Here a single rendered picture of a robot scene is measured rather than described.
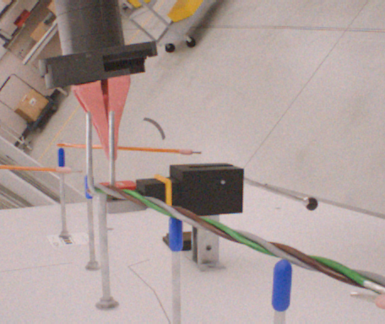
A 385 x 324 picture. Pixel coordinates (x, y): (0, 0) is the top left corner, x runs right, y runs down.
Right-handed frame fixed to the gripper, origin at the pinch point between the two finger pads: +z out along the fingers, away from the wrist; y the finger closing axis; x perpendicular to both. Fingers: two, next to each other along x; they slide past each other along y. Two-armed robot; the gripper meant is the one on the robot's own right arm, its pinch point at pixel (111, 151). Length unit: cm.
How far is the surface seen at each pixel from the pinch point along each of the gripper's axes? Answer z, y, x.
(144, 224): 11.2, 4.0, 12.3
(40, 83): -32, 2, 811
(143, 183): 2.6, 1.7, -4.4
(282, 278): 2.5, 2.1, -27.9
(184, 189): 3.6, 4.8, -5.4
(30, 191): 13, -11, 63
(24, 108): 5, -29, 723
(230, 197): 5.3, 8.8, -5.5
